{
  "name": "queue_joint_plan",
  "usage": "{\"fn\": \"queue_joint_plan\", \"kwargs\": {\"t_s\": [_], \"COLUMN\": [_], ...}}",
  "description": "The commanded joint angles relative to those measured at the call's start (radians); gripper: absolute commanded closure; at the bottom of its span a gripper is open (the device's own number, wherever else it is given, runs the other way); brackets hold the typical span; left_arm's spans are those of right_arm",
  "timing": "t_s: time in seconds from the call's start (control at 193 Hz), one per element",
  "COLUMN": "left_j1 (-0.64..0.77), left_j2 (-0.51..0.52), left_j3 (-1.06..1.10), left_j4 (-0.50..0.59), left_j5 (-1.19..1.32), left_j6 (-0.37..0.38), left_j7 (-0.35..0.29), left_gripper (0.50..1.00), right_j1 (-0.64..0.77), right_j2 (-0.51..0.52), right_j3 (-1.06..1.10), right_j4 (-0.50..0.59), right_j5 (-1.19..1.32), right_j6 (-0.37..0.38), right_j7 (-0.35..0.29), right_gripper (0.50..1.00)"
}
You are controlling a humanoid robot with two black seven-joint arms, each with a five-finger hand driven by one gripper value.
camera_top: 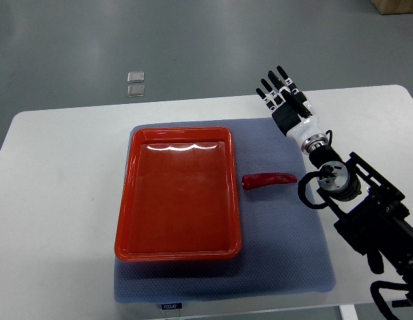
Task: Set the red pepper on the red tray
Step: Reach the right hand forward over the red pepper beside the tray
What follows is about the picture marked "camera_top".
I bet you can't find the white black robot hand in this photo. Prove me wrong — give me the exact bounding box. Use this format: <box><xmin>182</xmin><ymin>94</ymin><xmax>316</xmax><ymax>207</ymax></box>
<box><xmin>256</xmin><ymin>65</ymin><xmax>328</xmax><ymax>147</ymax></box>

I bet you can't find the red pepper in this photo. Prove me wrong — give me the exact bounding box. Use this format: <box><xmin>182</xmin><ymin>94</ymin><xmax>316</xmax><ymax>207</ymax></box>
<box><xmin>242</xmin><ymin>173</ymin><xmax>298</xmax><ymax>191</ymax></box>

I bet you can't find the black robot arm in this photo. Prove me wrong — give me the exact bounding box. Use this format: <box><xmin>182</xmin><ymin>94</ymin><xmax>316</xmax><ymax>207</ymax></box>
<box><xmin>256</xmin><ymin>66</ymin><xmax>413</xmax><ymax>319</ymax></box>

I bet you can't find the red plastic tray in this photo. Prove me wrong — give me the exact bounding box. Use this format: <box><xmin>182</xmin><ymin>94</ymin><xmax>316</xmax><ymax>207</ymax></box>
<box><xmin>115</xmin><ymin>127</ymin><xmax>242</xmax><ymax>263</ymax></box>

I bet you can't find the cardboard box corner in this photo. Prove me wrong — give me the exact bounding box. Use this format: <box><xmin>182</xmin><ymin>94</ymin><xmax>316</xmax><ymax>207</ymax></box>
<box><xmin>371</xmin><ymin>0</ymin><xmax>413</xmax><ymax>15</ymax></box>

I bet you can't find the blue-grey textured mat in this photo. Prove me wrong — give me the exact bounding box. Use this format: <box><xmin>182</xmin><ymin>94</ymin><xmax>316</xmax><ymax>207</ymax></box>
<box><xmin>114</xmin><ymin>117</ymin><xmax>336</xmax><ymax>304</ymax></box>

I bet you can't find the white table leg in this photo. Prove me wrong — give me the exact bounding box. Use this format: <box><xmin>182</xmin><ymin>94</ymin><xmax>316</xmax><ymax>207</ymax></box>
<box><xmin>339</xmin><ymin>305</ymin><xmax>358</xmax><ymax>320</ymax></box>

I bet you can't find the blue table label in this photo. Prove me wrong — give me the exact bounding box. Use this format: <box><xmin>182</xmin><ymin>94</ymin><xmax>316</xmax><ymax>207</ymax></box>
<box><xmin>161</xmin><ymin>303</ymin><xmax>183</xmax><ymax>310</ymax></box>

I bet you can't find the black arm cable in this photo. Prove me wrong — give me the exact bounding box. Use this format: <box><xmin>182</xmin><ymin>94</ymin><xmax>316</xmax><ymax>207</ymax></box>
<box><xmin>297</xmin><ymin>170</ymin><xmax>330</xmax><ymax>209</ymax></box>

